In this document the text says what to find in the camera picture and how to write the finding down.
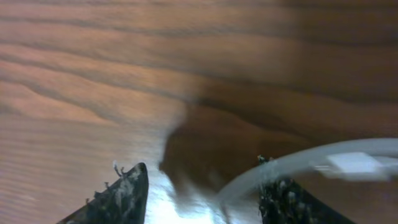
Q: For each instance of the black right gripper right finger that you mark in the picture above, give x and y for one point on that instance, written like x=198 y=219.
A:
x=286 y=202

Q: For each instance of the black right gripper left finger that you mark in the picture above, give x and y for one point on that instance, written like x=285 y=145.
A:
x=123 y=202

